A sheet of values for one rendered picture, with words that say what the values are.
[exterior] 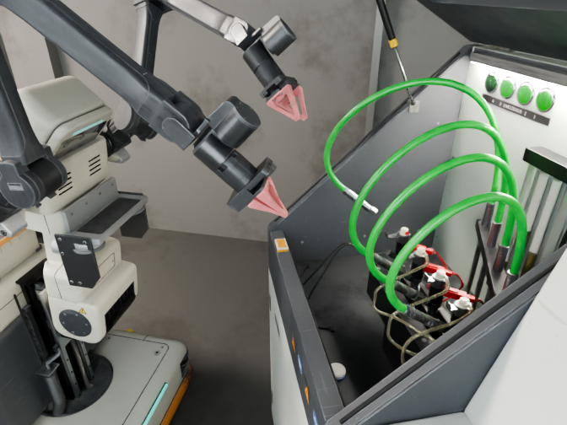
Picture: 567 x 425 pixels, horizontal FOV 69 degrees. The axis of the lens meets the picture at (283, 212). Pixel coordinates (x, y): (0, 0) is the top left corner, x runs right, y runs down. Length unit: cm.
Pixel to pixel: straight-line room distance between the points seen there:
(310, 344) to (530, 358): 40
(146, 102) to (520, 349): 68
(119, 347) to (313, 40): 179
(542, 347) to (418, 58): 193
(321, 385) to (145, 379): 106
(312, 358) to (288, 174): 192
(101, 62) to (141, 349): 134
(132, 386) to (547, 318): 144
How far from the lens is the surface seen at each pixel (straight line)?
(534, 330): 68
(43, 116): 107
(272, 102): 98
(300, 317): 93
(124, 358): 186
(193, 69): 265
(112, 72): 76
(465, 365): 72
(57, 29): 80
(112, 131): 134
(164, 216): 314
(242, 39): 105
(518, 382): 71
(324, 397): 80
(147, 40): 136
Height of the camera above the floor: 159
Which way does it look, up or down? 29 degrees down
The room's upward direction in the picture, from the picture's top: straight up
